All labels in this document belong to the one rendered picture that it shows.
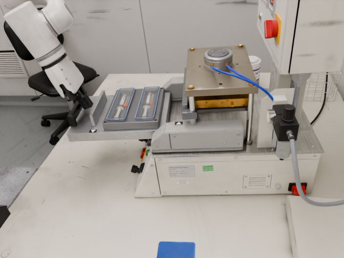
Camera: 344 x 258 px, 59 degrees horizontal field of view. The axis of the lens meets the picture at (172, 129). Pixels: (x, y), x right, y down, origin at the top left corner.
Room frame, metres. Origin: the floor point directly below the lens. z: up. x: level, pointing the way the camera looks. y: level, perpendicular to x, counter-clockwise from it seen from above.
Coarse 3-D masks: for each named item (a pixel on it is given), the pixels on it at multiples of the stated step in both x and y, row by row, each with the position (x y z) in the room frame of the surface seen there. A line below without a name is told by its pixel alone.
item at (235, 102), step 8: (200, 96) 0.72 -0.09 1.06; (208, 96) 0.71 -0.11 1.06; (216, 96) 0.71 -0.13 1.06; (224, 96) 0.70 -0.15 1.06; (232, 96) 0.70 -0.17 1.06; (240, 96) 0.69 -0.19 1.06; (200, 104) 0.70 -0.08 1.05; (208, 104) 0.69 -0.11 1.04; (216, 104) 0.69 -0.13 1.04; (224, 104) 0.69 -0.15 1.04; (232, 104) 0.67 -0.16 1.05; (240, 104) 0.68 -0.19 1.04; (200, 112) 0.70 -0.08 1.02; (208, 112) 0.69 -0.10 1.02
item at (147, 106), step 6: (144, 90) 0.89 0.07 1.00; (150, 90) 0.89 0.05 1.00; (156, 90) 0.88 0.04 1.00; (144, 96) 0.85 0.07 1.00; (150, 96) 0.85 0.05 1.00; (156, 96) 0.84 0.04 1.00; (144, 102) 0.81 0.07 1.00; (150, 102) 0.81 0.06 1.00; (156, 102) 0.80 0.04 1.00; (138, 108) 0.78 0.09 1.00; (144, 108) 0.78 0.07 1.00; (150, 108) 0.78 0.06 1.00; (138, 114) 0.75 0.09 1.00; (144, 114) 0.75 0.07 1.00; (150, 114) 0.74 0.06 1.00
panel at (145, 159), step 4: (148, 148) 0.75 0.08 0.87; (148, 152) 0.69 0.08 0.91; (144, 156) 0.78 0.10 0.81; (148, 156) 0.68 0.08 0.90; (144, 160) 0.74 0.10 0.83; (140, 164) 0.81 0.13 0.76; (144, 164) 0.70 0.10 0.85; (144, 168) 0.67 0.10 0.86; (140, 172) 0.72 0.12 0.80; (140, 176) 0.69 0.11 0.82; (136, 184) 0.70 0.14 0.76; (136, 188) 0.68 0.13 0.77
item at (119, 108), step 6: (120, 90) 0.91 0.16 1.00; (126, 90) 0.91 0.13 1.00; (132, 90) 0.90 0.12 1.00; (120, 96) 0.87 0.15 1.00; (126, 96) 0.86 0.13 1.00; (114, 102) 0.83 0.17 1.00; (120, 102) 0.83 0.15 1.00; (126, 102) 0.83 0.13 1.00; (114, 108) 0.80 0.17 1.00; (120, 108) 0.80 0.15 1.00; (126, 108) 0.79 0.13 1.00; (114, 114) 0.77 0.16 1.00; (120, 114) 0.76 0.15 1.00
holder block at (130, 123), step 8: (160, 88) 0.91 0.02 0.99; (136, 96) 0.87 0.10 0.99; (160, 96) 0.85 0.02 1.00; (136, 104) 0.82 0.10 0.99; (160, 104) 0.80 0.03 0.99; (128, 112) 0.78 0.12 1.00; (160, 112) 0.77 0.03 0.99; (104, 120) 0.75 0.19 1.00; (128, 120) 0.74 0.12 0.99; (136, 120) 0.73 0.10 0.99; (144, 120) 0.73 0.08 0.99; (152, 120) 0.72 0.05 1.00; (104, 128) 0.74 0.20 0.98; (112, 128) 0.73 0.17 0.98; (120, 128) 0.73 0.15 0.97; (128, 128) 0.73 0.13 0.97; (136, 128) 0.72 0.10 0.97; (144, 128) 0.72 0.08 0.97
